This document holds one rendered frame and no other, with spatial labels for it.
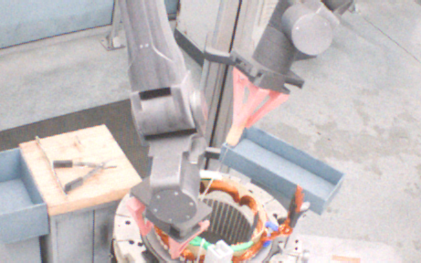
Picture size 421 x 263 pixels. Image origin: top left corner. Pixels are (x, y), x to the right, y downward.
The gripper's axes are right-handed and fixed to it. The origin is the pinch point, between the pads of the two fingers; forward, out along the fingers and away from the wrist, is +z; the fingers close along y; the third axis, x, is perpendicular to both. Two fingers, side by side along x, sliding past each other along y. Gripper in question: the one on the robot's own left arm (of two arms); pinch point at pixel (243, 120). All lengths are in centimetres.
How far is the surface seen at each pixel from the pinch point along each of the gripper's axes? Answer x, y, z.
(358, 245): 11, 68, 32
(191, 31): 219, 145, 43
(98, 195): 20.3, -4.6, 28.0
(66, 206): 20.1, -10.6, 31.1
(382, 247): 7, 74, 30
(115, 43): 240, 115, 66
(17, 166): 38, -15, 35
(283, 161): 21.7, 36.9, 16.2
